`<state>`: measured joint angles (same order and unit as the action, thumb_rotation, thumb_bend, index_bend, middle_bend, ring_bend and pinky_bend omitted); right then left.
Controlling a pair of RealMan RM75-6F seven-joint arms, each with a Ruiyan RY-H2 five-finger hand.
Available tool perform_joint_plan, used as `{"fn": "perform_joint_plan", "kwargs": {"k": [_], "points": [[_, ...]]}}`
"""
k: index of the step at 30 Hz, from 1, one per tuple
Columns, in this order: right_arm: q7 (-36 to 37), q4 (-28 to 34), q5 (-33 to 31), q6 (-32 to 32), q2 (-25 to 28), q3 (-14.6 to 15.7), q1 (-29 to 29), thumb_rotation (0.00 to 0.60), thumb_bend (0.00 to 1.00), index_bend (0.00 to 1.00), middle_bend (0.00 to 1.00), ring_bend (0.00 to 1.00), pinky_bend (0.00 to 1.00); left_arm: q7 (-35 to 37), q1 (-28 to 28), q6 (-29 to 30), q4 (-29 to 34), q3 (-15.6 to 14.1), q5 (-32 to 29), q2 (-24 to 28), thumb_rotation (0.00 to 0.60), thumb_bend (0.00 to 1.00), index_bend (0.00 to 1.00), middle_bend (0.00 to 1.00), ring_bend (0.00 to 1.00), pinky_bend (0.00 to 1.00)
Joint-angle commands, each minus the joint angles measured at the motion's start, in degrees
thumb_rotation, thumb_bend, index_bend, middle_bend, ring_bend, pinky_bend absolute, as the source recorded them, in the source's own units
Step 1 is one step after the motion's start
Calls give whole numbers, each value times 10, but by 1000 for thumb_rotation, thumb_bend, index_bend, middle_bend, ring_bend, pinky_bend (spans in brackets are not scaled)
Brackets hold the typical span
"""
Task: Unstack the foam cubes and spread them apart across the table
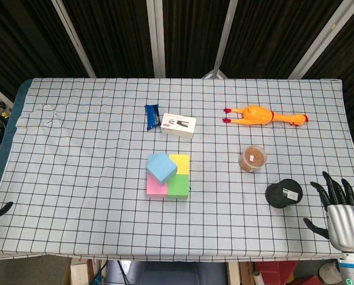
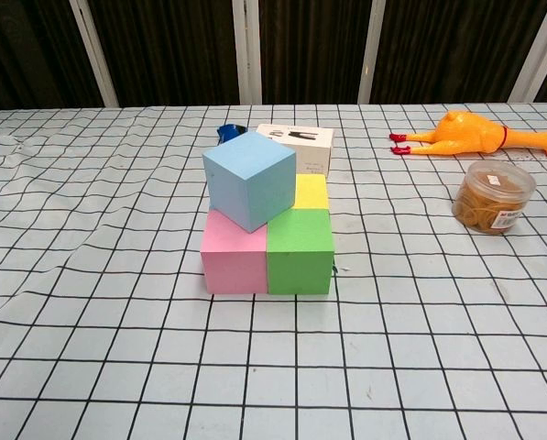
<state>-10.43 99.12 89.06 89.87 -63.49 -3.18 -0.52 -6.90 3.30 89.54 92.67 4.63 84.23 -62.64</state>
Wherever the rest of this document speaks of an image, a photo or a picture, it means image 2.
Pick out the green foam cube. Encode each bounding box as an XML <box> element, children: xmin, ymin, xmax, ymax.
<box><xmin>266</xmin><ymin>208</ymin><xmax>337</xmax><ymax>295</ymax></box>

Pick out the blue snack packet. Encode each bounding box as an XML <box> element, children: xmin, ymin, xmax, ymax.
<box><xmin>215</xmin><ymin>123</ymin><xmax>248</xmax><ymax>147</ymax></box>

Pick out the light blue foam cube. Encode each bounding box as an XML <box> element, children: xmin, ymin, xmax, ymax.
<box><xmin>202</xmin><ymin>130</ymin><xmax>298</xmax><ymax>235</ymax></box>

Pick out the white cardboard product box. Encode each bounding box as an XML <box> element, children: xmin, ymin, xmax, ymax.
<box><xmin>256</xmin><ymin>123</ymin><xmax>335</xmax><ymax>179</ymax></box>

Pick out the white black-grid tablecloth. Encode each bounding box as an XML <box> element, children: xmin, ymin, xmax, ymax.
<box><xmin>0</xmin><ymin>103</ymin><xmax>547</xmax><ymax>440</ymax></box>

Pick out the dark brown curtain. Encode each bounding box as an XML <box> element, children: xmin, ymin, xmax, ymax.
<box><xmin>0</xmin><ymin>0</ymin><xmax>547</xmax><ymax>112</ymax></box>

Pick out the orange rubber chicken toy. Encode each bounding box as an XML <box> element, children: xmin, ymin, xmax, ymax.
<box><xmin>388</xmin><ymin>108</ymin><xmax>547</xmax><ymax>160</ymax></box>

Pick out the clear jar of rubber bands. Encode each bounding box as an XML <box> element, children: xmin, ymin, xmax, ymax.
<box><xmin>451</xmin><ymin>159</ymin><xmax>537</xmax><ymax>237</ymax></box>

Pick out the pink foam cube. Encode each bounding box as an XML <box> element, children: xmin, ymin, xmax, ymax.
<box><xmin>199</xmin><ymin>208</ymin><xmax>269</xmax><ymax>295</ymax></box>

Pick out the yellow foam cube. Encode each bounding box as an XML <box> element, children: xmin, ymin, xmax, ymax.
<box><xmin>293</xmin><ymin>173</ymin><xmax>331</xmax><ymax>213</ymax></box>

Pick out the white window frame bar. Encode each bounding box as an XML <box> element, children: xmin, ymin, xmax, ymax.
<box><xmin>231</xmin><ymin>0</ymin><xmax>263</xmax><ymax>105</ymax></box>
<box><xmin>510</xmin><ymin>0</ymin><xmax>547</xmax><ymax>104</ymax></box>
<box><xmin>356</xmin><ymin>0</ymin><xmax>387</xmax><ymax>105</ymax></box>
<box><xmin>69</xmin><ymin>0</ymin><xmax>119</xmax><ymax>108</ymax></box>

